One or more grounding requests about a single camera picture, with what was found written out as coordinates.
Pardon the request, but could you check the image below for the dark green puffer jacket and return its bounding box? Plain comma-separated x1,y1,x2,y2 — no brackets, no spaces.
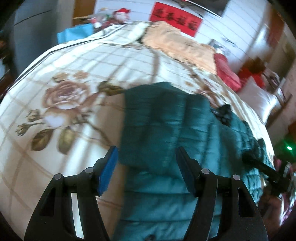
113,82,270,240

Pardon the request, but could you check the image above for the white square pillow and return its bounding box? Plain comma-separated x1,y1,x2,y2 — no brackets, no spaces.
238,77,278,125

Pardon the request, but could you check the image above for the cream floral bed quilt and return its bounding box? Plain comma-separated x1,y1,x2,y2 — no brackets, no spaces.
1,22,274,240

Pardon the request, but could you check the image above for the red heart-shaped cushion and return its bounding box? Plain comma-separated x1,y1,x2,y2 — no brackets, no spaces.
214,53,242,92

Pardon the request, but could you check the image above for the red banner with characters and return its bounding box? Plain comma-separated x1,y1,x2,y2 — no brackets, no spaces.
149,2,203,37

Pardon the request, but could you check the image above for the orange ruffled pillow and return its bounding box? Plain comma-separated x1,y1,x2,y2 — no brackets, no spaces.
142,21,217,75

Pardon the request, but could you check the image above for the grey refrigerator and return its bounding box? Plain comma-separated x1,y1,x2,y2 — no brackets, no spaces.
8,0,58,74

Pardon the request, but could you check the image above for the blue paper bag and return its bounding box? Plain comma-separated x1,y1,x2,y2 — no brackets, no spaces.
57,23,93,44

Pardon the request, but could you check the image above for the wooden door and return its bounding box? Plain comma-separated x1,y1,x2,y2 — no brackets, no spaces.
72,0,96,26

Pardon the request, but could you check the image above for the santa plush toy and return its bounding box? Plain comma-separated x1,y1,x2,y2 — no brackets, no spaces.
112,8,130,24

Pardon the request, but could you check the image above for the wall-mounted black television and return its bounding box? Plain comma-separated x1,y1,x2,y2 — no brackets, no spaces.
186,0,229,17

